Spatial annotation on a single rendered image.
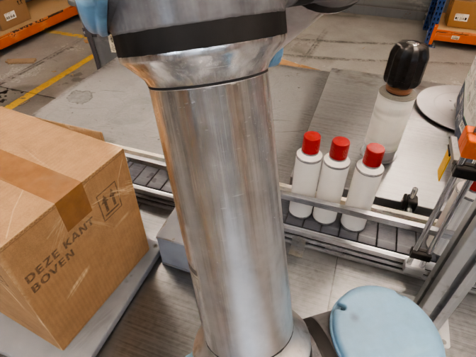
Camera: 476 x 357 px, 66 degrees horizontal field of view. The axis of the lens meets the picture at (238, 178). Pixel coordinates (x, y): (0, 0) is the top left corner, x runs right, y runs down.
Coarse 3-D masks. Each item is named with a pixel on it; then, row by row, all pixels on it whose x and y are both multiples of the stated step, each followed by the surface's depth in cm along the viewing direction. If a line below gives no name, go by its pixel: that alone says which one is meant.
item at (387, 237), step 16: (144, 176) 91; (160, 176) 91; (288, 208) 82; (288, 224) 79; (304, 224) 79; (336, 224) 79; (368, 224) 79; (384, 224) 79; (352, 240) 76; (368, 240) 76; (384, 240) 76; (400, 240) 76; (416, 240) 76; (432, 256) 72
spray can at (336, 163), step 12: (336, 144) 66; (348, 144) 66; (324, 156) 71; (336, 156) 67; (324, 168) 70; (336, 168) 68; (348, 168) 70; (324, 180) 71; (336, 180) 70; (324, 192) 73; (336, 192) 72; (312, 216) 80; (324, 216) 77
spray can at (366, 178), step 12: (372, 144) 66; (372, 156) 65; (360, 168) 68; (372, 168) 67; (384, 168) 68; (360, 180) 68; (372, 180) 67; (348, 192) 73; (360, 192) 70; (372, 192) 69; (348, 204) 74; (360, 204) 72; (372, 204) 73; (348, 216) 75; (348, 228) 77; (360, 228) 76
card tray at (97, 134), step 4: (32, 116) 114; (44, 120) 112; (48, 120) 112; (56, 124) 112; (60, 124) 111; (64, 124) 110; (68, 128) 111; (72, 128) 110; (76, 128) 110; (80, 128) 109; (84, 128) 109; (80, 132) 110; (84, 132) 110; (88, 132) 109; (92, 132) 108; (96, 132) 108; (100, 132) 107; (92, 136) 109; (96, 136) 109; (100, 136) 108; (104, 140) 109
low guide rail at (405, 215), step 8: (128, 152) 94; (136, 152) 93; (144, 152) 92; (160, 160) 91; (280, 184) 83; (344, 200) 79; (376, 208) 78; (384, 208) 78; (392, 216) 77; (400, 216) 77; (408, 216) 76; (416, 216) 76; (424, 216) 76
